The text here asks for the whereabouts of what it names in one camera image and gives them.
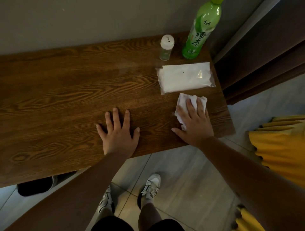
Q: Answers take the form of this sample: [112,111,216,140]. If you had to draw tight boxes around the person's left hand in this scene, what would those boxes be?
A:
[96,107,140,159]

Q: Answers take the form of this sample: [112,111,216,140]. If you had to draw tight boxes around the person's right hand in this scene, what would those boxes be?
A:
[171,98,214,148]

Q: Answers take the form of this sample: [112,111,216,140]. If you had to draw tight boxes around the person's right white shoe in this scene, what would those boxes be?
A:
[137,173,161,210]

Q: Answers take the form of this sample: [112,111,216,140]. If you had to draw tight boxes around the yellow pleated fabric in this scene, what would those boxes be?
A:
[231,115,305,231]

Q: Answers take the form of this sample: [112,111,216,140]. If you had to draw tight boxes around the person's left white shoe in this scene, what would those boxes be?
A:
[98,185,116,214]

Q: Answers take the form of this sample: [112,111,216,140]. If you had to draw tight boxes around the white-capped glass shaker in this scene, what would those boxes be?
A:
[159,34,175,61]

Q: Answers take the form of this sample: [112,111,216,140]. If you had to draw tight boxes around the brown curtain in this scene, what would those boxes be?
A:
[214,0,305,106]

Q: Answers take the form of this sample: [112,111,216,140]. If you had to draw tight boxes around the person's white shoe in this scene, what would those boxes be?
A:
[98,185,116,214]
[137,173,161,210]

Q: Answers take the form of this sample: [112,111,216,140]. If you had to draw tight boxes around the black trash bin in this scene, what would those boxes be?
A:
[17,170,78,197]

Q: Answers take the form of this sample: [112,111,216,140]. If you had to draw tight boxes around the clear-wrapped white tissue pack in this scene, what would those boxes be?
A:
[156,62,216,96]

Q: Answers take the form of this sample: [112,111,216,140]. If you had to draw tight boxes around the white wiping cloth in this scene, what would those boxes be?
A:
[174,93,208,131]

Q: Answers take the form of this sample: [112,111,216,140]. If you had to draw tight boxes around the person's right forearm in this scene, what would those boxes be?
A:
[198,137,305,231]

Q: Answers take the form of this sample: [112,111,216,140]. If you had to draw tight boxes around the person's left forearm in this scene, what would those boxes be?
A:
[4,152,128,231]

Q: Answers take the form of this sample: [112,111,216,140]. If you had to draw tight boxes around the person's right leg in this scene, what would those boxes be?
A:
[138,202,162,227]

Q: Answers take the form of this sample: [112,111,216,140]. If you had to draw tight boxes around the black shorts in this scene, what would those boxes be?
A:
[90,215,185,231]

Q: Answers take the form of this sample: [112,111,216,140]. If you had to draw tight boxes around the green drink bottle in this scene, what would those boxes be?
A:
[182,0,224,60]

